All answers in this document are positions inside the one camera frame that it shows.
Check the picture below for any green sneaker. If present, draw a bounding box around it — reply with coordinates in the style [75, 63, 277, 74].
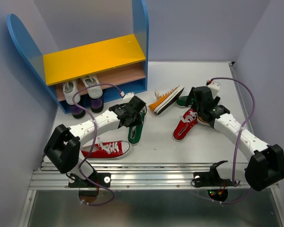
[176, 96, 195, 108]
[128, 106, 147, 145]

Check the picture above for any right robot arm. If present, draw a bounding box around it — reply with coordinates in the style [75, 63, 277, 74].
[188, 86, 284, 192]

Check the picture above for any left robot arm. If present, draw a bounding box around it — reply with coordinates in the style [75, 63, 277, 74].
[44, 95, 146, 186]

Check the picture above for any blue yellow shoe shelf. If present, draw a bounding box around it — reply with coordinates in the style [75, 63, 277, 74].
[7, 0, 149, 114]

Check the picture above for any orange sneaker under gripper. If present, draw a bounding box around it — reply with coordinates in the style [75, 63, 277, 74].
[197, 116, 210, 126]

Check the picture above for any red sneaker centre right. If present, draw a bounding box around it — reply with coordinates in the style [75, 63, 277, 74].
[173, 109, 197, 141]

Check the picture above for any red sneaker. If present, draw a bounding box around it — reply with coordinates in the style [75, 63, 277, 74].
[173, 109, 197, 141]
[81, 137, 131, 159]

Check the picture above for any orange sneaker on side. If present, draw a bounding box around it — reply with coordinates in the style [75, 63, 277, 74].
[149, 85, 185, 115]

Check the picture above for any purple sneaker right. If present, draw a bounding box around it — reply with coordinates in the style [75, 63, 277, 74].
[89, 96, 104, 113]

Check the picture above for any purple sneaker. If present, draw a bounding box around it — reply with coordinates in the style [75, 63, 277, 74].
[89, 96, 104, 113]
[69, 105, 85, 119]

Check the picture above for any red sneaker front left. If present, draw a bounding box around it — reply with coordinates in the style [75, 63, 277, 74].
[81, 137, 131, 159]

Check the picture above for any white sneaker right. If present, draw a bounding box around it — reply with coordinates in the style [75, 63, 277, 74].
[81, 74, 103, 99]

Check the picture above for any white sneaker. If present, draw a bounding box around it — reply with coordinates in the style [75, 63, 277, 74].
[81, 74, 103, 99]
[62, 80, 80, 105]

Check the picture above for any purple sneaker left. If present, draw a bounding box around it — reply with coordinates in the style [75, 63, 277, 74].
[69, 105, 85, 119]

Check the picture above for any white sneaker left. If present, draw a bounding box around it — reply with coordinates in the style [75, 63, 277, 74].
[62, 80, 80, 105]

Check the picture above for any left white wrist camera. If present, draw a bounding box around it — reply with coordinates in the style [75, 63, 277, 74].
[122, 92, 135, 103]

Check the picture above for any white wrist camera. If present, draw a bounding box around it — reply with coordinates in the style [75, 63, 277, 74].
[207, 80, 221, 99]
[122, 92, 135, 103]

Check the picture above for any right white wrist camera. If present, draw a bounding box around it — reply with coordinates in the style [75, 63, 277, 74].
[207, 80, 221, 99]

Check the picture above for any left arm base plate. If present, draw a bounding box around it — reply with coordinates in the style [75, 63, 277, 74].
[66, 172, 111, 188]

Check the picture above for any aluminium rail frame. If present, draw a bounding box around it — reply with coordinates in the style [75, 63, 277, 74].
[18, 61, 284, 227]

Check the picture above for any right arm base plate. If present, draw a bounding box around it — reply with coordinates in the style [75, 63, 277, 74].
[191, 172, 233, 188]

